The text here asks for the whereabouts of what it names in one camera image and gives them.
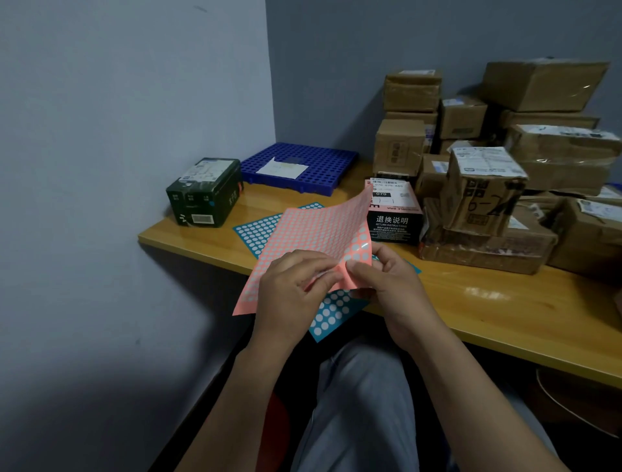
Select person's left forearm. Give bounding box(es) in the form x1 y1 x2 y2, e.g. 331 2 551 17
174 335 302 472

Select pile of brown parcels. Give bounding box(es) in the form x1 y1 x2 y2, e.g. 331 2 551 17
373 58 622 281

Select black and pink box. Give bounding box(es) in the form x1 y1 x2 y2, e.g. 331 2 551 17
365 177 424 246

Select dark green box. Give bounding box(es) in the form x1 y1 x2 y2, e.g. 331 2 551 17
166 157 243 228

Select person's grey trousers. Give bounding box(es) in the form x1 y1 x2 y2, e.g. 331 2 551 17
290 335 557 472

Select teal sticker sheet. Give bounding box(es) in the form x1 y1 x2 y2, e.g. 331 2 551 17
233 202 422 344

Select white cable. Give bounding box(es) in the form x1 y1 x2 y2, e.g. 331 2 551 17
536 368 621 438

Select blue plastic grid pallet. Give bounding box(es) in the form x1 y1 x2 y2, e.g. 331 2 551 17
240 142 360 197

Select small brown printed box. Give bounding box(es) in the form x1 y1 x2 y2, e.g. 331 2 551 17
439 147 529 238

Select pink dot sticker sheet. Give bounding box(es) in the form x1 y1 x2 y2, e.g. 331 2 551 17
232 183 374 317

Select red stool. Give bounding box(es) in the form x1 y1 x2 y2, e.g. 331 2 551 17
256 392 291 472

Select person's left hand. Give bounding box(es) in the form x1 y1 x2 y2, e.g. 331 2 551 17
252 249 345 349

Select person's right hand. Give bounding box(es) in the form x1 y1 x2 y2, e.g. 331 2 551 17
345 242 441 351

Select white paper note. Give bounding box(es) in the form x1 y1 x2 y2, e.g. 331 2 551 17
255 157 310 180

